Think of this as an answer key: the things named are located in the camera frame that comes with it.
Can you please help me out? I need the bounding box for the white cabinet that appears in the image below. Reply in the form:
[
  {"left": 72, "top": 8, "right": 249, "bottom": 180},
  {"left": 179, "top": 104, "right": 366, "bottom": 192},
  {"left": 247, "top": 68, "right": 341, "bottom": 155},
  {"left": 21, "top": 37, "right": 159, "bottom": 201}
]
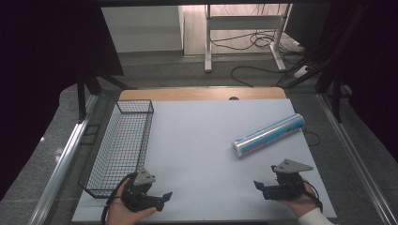
[{"left": 100, "top": 6, "right": 186, "bottom": 54}]

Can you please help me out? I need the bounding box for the aluminium rail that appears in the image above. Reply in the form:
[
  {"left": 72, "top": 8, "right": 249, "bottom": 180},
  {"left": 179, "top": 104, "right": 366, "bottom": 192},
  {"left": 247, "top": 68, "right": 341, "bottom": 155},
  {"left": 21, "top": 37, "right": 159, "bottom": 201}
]
[
  {"left": 316, "top": 93, "right": 398, "bottom": 225},
  {"left": 28, "top": 94, "right": 100, "bottom": 225}
]

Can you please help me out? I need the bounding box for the black curtain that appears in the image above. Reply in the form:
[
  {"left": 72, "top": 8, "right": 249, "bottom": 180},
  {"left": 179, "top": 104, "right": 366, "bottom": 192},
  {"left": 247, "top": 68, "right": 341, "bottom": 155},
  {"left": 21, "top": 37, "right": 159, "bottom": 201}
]
[
  {"left": 0, "top": 0, "right": 125, "bottom": 201},
  {"left": 283, "top": 0, "right": 398, "bottom": 154}
]

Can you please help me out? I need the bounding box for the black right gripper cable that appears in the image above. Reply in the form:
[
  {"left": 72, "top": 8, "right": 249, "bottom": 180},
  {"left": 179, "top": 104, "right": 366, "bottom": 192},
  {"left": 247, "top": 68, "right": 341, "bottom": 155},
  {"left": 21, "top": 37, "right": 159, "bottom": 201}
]
[{"left": 300, "top": 179, "right": 324, "bottom": 214}]

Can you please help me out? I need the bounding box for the black metal stand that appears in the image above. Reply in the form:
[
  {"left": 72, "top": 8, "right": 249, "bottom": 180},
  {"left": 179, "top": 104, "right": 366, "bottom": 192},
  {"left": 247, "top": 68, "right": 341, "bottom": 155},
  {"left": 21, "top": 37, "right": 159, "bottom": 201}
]
[
  {"left": 75, "top": 73, "right": 139, "bottom": 124},
  {"left": 274, "top": 4, "right": 370, "bottom": 124}
]

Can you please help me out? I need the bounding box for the white table mat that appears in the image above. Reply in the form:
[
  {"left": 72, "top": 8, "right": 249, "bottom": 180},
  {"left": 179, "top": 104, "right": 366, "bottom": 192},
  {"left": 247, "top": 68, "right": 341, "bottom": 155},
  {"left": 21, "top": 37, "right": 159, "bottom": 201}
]
[{"left": 71, "top": 97, "right": 338, "bottom": 223}]

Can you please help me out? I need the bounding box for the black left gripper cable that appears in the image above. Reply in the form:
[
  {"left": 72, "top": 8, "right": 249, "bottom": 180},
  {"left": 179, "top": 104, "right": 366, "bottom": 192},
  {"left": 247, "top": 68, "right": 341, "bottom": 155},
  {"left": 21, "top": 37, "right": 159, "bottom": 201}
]
[{"left": 99, "top": 173, "right": 131, "bottom": 225}]

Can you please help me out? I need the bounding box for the white desk frame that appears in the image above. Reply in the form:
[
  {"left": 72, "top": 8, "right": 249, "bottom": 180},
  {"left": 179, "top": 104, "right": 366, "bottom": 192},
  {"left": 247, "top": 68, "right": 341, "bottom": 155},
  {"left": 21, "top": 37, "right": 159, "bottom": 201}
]
[{"left": 204, "top": 3, "right": 294, "bottom": 74}]

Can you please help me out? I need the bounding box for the black wire basket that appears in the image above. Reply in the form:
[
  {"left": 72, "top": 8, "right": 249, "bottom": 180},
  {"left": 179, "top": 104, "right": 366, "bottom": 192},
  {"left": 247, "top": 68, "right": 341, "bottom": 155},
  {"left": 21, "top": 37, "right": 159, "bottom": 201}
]
[{"left": 77, "top": 98, "right": 155, "bottom": 200}]

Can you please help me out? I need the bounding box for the cling film roll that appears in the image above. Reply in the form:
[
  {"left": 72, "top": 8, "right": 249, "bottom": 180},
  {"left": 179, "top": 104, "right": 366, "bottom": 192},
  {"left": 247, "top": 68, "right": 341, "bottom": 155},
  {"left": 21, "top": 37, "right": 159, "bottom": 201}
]
[{"left": 231, "top": 112, "right": 306, "bottom": 158}]

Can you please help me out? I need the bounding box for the person's right hand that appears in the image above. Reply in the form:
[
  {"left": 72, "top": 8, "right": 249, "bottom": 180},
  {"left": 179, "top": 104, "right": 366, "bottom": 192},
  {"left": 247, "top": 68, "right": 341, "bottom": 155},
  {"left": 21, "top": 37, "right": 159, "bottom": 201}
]
[{"left": 279, "top": 179, "right": 319, "bottom": 219}]

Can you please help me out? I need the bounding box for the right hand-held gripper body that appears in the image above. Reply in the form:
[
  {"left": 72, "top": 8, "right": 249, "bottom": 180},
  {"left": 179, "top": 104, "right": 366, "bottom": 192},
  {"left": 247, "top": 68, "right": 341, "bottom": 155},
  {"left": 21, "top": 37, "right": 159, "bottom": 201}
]
[{"left": 263, "top": 158, "right": 314, "bottom": 202}]

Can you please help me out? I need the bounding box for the person's left hand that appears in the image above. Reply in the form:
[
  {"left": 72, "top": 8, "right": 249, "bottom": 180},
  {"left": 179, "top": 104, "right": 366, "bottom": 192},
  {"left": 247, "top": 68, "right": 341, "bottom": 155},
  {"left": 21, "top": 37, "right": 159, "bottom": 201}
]
[{"left": 105, "top": 178, "right": 158, "bottom": 225}]

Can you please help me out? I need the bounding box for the tangle of black floor cables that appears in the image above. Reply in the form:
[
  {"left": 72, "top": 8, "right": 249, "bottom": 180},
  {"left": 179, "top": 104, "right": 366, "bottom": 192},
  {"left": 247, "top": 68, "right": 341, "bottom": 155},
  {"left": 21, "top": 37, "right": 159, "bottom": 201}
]
[{"left": 209, "top": 29, "right": 304, "bottom": 53}]

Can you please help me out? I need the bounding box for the long black floor cable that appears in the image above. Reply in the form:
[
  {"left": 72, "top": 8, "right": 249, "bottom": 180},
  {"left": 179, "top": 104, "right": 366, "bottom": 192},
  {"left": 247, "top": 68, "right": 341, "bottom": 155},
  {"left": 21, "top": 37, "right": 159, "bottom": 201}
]
[{"left": 230, "top": 65, "right": 284, "bottom": 88}]

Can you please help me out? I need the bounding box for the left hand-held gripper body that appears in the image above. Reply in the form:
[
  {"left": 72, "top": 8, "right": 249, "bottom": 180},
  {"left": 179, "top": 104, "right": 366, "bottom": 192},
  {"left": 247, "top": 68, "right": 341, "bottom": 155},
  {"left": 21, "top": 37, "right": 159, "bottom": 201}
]
[{"left": 120, "top": 167, "right": 159, "bottom": 213}]

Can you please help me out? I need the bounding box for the thin black cable loop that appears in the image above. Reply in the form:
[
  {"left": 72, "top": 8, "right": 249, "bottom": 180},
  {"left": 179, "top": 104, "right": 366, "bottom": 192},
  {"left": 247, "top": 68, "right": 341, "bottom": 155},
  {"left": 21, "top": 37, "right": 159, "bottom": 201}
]
[{"left": 301, "top": 129, "right": 321, "bottom": 147}]

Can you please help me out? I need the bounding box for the wooden table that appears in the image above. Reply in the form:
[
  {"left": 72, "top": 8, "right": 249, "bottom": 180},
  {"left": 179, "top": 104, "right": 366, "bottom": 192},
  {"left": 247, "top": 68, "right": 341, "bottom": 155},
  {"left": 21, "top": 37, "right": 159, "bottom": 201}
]
[{"left": 118, "top": 86, "right": 287, "bottom": 102}]

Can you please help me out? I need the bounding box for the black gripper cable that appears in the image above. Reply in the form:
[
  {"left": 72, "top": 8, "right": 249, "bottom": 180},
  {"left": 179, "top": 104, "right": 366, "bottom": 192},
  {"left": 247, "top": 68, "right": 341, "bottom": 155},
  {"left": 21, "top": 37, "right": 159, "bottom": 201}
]
[
  {"left": 99, "top": 173, "right": 131, "bottom": 225},
  {"left": 300, "top": 179, "right": 324, "bottom": 214}
]

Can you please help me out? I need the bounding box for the white power strip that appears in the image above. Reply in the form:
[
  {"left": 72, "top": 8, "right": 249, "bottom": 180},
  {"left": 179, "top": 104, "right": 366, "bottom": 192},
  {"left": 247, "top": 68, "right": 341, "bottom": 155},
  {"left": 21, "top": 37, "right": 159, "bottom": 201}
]
[{"left": 293, "top": 65, "right": 313, "bottom": 80}]

